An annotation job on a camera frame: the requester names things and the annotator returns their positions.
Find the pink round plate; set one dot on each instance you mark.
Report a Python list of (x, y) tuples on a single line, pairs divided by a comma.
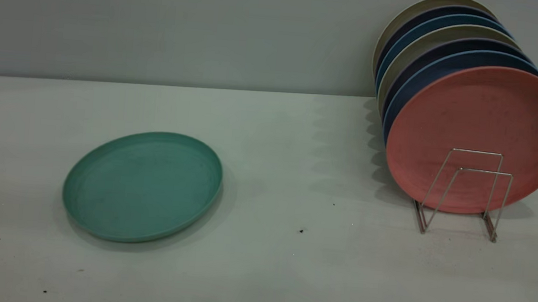
[(480, 119)]

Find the navy blue round plate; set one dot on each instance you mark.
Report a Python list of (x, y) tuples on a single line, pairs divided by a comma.
[(449, 59)]

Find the beige round plate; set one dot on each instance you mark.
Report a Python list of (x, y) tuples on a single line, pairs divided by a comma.
[(453, 1), (451, 31)]

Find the purple round plate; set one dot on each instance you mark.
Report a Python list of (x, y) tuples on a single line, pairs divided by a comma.
[(453, 10), (450, 43)]

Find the teal blue round plate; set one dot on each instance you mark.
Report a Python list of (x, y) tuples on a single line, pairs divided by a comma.
[(452, 19)]

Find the green round plate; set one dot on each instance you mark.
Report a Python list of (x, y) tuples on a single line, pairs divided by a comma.
[(143, 187)]

